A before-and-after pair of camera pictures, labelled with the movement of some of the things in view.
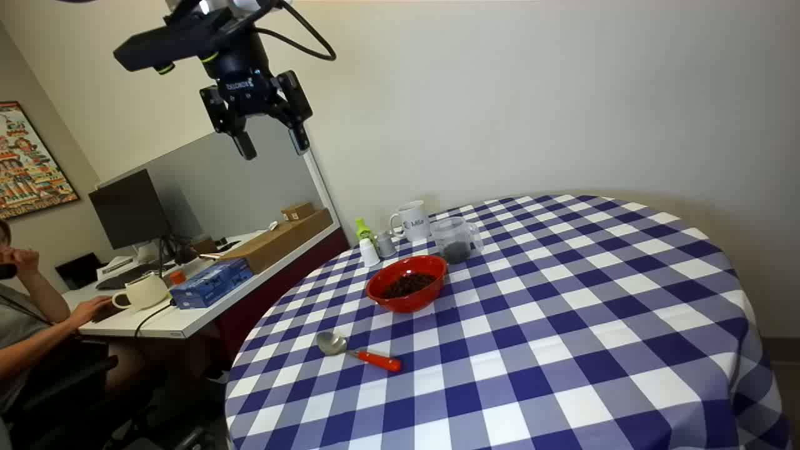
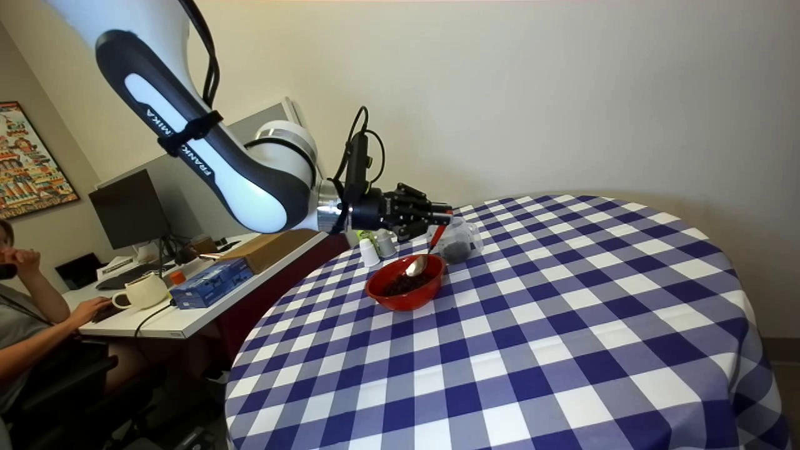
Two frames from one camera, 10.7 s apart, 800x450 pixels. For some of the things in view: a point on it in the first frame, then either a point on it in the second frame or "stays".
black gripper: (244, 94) -> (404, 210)
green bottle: (365, 241) stays
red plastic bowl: (408, 280) stays
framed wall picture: (30, 176) stays
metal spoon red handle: (334, 343) -> (413, 269)
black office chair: (65, 403) stays
